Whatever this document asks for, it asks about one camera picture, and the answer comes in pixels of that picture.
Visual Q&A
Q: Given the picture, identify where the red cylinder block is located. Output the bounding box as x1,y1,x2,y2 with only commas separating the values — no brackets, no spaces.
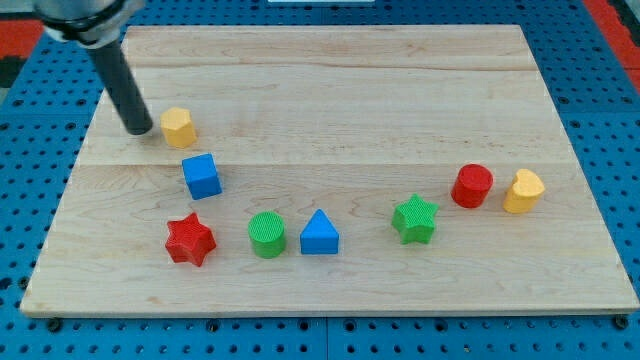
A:
451,164,494,209

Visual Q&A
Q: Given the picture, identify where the red star block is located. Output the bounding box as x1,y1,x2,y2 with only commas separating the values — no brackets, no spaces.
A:
165,212,217,267

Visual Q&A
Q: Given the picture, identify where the light wooden board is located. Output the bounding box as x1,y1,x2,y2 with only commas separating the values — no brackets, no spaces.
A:
21,25,639,318

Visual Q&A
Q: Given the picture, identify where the yellow heart block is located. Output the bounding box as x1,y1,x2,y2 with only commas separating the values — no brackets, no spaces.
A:
502,169,546,214

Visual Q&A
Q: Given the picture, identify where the black cylindrical pointer rod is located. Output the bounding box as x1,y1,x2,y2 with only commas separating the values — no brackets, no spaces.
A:
87,40,153,135

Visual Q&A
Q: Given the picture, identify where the blue triangle block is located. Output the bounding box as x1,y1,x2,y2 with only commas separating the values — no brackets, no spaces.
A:
300,209,340,255

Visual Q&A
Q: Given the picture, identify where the blue cube block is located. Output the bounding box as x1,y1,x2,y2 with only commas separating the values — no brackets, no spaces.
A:
182,153,222,200

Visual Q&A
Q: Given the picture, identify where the yellow hexagon block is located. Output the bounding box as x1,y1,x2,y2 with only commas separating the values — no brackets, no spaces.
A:
160,107,197,148

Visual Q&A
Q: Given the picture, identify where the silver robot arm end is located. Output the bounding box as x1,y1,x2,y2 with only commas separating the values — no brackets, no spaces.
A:
33,0,145,49

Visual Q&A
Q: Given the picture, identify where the green star block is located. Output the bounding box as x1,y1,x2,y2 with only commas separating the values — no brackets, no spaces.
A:
391,193,439,245

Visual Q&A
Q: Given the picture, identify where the green cylinder block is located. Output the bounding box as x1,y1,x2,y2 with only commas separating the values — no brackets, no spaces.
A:
248,211,286,259

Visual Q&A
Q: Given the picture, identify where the blue perforated base mat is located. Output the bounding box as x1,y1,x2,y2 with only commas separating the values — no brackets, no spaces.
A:
1,0,639,359

